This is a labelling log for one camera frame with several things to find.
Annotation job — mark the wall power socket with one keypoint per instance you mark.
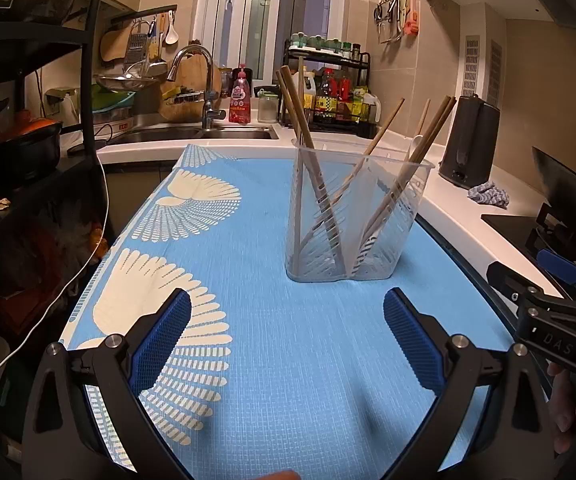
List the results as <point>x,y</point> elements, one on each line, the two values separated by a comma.
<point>62,98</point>

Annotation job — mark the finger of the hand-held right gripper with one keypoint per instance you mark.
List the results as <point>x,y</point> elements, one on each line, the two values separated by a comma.
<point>560,266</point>
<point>513,282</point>

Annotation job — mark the metal grater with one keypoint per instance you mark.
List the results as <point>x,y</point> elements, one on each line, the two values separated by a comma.
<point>136,49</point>

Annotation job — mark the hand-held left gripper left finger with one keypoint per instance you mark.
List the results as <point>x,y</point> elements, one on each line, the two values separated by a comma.
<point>162,345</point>

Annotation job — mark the dark grey electric kettle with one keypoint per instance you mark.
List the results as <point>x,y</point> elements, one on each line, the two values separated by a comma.
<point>470,145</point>

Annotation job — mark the black metal shelf rack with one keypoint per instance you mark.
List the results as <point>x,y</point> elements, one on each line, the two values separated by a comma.
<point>27,42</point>

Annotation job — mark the black wok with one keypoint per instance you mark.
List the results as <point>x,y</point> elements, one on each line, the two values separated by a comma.
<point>568,180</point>

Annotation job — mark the blue patterned table cloth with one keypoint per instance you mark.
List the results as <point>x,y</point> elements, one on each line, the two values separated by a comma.
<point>268,335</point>

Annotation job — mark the round wooden cutting board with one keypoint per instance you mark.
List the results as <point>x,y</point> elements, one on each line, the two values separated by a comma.
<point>190,72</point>

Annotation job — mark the person's left hand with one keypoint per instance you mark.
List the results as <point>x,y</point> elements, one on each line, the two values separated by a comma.
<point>278,471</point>

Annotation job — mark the metal bowl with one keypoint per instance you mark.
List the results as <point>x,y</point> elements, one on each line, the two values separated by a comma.
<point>122,81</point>

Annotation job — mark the black glass gas stove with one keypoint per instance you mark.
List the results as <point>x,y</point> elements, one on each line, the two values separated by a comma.
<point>508,224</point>

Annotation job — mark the wooden chopstick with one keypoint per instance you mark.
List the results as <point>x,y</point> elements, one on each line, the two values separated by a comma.
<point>298,100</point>
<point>290,102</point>
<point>440,112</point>
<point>447,116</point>
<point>385,125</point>

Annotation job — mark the glass jar with green lid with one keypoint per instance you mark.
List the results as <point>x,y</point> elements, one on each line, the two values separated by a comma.
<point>268,106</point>

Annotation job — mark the green plastic basin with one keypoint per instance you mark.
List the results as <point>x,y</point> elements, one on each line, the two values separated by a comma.
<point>110,101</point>

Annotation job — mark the white framed window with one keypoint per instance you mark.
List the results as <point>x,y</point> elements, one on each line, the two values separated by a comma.
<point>268,10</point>

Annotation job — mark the yellow oil bottle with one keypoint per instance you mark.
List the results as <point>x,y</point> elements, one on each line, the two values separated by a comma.
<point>370,106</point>

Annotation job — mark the black spice rack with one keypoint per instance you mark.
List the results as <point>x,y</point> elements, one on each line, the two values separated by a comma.
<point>368,130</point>

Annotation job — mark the kitchen scissors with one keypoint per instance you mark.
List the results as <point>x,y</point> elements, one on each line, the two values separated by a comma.
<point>390,25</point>

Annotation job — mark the yellow label sauce bottle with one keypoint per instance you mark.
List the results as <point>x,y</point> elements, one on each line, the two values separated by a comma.
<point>324,101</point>

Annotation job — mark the red sauce bottle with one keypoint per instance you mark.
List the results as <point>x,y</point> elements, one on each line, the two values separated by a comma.
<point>344,97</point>

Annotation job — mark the pink dish soap bottle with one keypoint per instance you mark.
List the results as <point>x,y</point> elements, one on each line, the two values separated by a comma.
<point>239,100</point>

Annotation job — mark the black wall hook rail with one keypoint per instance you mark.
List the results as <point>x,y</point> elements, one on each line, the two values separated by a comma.
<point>142,12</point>

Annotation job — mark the blue white dishcloth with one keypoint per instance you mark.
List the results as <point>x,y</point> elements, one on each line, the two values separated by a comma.
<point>490,195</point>

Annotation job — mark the stainless steel sink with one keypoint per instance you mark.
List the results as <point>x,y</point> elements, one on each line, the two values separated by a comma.
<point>167,135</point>

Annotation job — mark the light hanging wooden board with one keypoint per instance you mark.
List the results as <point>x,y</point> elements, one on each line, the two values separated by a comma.
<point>115,42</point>

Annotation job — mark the black pot with orange lid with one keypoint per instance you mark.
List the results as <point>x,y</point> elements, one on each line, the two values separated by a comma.
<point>22,152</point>

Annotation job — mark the clear plastic utensil holder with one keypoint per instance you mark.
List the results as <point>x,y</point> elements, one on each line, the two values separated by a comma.
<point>408,240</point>

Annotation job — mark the row of green-lid spice jars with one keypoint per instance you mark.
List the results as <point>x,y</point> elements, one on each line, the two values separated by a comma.
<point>323,45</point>

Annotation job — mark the chrome kitchen faucet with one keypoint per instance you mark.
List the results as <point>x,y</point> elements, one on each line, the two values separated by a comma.
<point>192,50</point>

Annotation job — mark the white wall vent grille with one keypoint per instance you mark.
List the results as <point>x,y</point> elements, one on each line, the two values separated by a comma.
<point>472,67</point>

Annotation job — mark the white hanging ladle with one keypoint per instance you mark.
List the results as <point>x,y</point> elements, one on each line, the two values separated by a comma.
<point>170,35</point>

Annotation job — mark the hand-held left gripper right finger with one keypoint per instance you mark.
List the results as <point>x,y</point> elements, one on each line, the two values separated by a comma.
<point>413,345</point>

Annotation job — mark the white plastic jug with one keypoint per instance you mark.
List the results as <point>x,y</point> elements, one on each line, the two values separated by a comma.
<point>310,89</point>

